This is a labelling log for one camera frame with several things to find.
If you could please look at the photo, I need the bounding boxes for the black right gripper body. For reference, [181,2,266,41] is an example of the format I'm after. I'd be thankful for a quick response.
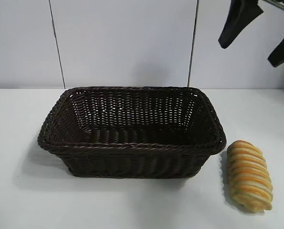
[256,0,284,12]

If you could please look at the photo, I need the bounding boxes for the long striped bread roll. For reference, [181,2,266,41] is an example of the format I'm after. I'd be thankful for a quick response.
[227,140,274,212]

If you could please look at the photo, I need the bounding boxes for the dark brown wicker basket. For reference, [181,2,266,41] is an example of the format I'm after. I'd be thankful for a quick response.
[37,86,227,179]

